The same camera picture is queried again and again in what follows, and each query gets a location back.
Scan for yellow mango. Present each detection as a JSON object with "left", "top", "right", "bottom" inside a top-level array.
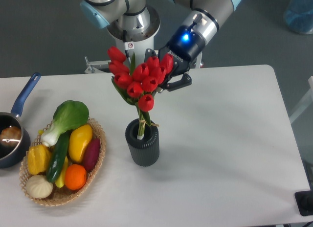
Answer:
[{"left": 68, "top": 124, "right": 93, "bottom": 163}]

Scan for green bok choy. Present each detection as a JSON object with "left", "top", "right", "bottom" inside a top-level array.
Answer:
[{"left": 41, "top": 100, "right": 89, "bottom": 147}]

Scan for orange fruit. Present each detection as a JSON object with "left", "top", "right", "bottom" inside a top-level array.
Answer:
[{"left": 65, "top": 164, "right": 87, "bottom": 190}]

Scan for white frame at right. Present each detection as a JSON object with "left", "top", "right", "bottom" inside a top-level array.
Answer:
[{"left": 289, "top": 76, "right": 313, "bottom": 124}]

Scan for black cable on pedestal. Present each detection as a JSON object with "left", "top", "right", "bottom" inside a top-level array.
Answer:
[{"left": 122, "top": 30, "right": 134, "bottom": 72}]

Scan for yellow banana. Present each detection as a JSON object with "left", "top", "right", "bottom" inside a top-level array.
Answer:
[{"left": 55, "top": 157, "right": 68, "bottom": 188}]

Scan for red tulip bouquet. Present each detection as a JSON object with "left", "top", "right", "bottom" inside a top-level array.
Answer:
[{"left": 107, "top": 46, "right": 174, "bottom": 140}]

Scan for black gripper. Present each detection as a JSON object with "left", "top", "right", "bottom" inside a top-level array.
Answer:
[{"left": 145, "top": 25, "right": 205, "bottom": 93}]

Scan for black device at edge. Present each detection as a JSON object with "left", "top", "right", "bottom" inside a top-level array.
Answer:
[{"left": 294, "top": 190, "right": 313, "bottom": 216}]

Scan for yellow bell pepper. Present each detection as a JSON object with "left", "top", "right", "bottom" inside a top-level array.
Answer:
[{"left": 27, "top": 144, "right": 51, "bottom": 175}]

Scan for blue handled saucepan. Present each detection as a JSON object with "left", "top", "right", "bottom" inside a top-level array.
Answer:
[{"left": 0, "top": 72, "right": 41, "bottom": 168}]

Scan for white steamed bun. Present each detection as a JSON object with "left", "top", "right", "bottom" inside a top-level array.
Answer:
[{"left": 26, "top": 175, "right": 53, "bottom": 199}]

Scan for green cucumber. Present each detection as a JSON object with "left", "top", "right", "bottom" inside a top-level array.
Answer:
[{"left": 46, "top": 132, "right": 70, "bottom": 183}]

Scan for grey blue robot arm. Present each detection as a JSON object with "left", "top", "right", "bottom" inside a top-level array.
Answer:
[{"left": 80, "top": 0, "right": 241, "bottom": 92}]

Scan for blue translucent container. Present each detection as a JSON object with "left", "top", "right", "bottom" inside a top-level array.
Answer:
[{"left": 283, "top": 0, "right": 313, "bottom": 35}]

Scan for dark grey ribbed vase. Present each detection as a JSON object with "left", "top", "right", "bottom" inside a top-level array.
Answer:
[{"left": 125, "top": 119, "right": 159, "bottom": 167}]

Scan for purple sweet potato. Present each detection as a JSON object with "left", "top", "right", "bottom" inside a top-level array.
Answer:
[{"left": 82, "top": 138, "right": 101, "bottom": 172}]

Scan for woven wicker basket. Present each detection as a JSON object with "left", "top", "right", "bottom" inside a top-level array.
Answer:
[{"left": 20, "top": 118, "right": 106, "bottom": 206}]

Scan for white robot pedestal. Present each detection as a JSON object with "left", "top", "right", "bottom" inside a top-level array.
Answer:
[{"left": 84, "top": 5, "right": 203, "bottom": 74}]

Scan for brown bread in pan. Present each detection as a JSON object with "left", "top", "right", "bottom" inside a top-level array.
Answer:
[{"left": 0, "top": 126, "right": 22, "bottom": 147}]

